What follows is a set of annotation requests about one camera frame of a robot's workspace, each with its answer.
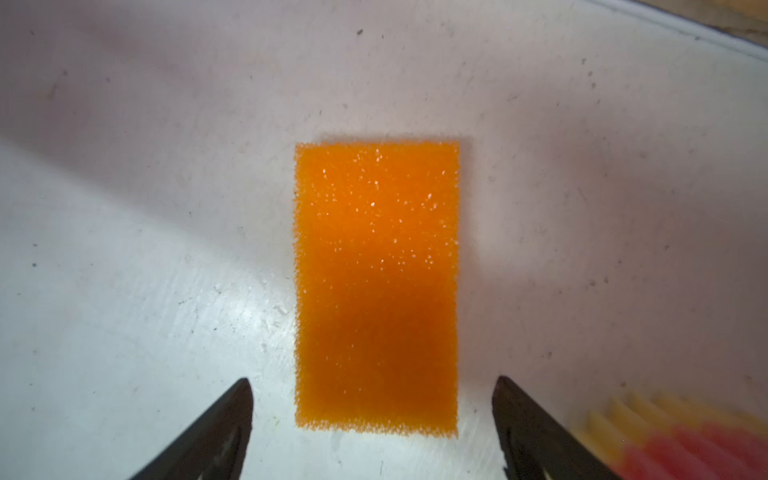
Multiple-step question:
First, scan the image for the white wire wooden shelf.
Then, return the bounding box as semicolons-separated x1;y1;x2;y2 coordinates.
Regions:
595;0;767;61

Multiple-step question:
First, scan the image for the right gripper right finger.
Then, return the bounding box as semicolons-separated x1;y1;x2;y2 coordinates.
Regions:
492;376;619;480

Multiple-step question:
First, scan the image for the yellow sponge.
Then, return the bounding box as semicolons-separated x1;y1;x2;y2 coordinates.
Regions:
293;140;460;437

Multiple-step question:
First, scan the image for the pink smiley sponge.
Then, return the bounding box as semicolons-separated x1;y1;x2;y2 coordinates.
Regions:
571;393;767;479

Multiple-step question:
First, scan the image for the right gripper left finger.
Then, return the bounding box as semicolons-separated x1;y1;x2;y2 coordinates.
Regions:
132;378;254;480

